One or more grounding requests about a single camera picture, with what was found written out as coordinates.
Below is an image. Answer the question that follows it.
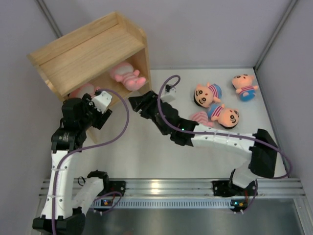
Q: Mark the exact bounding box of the aluminium mounting rail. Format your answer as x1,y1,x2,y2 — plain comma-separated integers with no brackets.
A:
39,178,305,198

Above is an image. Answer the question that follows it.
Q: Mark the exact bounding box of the slotted white cable duct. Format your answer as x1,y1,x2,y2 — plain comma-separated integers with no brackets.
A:
91,198,234,209

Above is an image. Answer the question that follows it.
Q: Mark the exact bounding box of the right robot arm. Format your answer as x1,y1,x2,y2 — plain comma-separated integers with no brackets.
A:
128,91,277,195

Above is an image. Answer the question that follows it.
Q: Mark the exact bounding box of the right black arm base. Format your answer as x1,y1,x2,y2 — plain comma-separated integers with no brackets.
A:
212,180,245,198

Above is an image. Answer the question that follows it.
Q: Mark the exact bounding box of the pink striped plush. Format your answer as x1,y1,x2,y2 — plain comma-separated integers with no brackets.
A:
109,62,146,91
189,111,214,127
68,83,100,98

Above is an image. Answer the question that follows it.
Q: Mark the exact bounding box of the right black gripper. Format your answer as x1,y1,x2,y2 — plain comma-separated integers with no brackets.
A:
129,91,170,136

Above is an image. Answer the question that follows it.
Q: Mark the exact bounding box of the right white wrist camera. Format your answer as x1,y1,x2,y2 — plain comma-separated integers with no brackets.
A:
161,84,176,103

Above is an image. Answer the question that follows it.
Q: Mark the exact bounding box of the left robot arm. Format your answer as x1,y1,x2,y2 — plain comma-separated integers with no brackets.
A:
32,91,112,235

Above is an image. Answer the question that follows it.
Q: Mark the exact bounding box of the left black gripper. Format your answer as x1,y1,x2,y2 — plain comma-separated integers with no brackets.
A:
78,94,112,131

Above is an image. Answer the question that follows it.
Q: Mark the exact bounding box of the wooden two-tier shelf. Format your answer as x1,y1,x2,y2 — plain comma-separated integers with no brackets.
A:
26,11,155,145

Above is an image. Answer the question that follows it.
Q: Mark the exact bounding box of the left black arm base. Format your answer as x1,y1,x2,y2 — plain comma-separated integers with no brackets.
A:
104,180,126,196

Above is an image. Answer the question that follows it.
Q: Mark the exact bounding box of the boy plush near centre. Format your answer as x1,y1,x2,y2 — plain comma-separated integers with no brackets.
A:
193,83,222,108

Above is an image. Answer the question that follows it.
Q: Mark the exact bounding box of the boy plush lower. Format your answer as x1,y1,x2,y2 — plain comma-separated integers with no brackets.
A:
207,104,240,129

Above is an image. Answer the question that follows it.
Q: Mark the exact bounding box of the boy plush far right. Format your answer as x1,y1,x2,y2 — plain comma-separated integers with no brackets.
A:
232,74,259,102

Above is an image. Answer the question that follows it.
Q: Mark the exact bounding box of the boy plush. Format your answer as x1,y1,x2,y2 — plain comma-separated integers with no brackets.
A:
207,104,240,129
193,83,222,108
232,74,259,102

